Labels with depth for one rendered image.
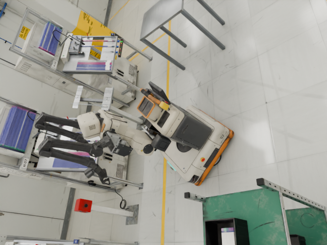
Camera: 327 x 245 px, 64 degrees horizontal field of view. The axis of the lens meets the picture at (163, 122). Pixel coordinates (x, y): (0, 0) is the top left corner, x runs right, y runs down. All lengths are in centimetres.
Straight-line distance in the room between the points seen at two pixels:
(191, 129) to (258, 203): 116
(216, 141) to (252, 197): 124
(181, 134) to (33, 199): 322
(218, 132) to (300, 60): 101
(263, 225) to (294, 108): 143
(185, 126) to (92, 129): 79
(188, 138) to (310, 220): 112
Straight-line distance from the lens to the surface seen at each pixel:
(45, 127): 241
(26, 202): 489
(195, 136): 243
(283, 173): 242
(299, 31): 299
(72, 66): 407
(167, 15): 315
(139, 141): 235
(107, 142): 206
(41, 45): 407
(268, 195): 137
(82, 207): 318
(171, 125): 222
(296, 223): 195
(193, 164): 259
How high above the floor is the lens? 216
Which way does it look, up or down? 37 degrees down
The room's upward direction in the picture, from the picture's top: 64 degrees counter-clockwise
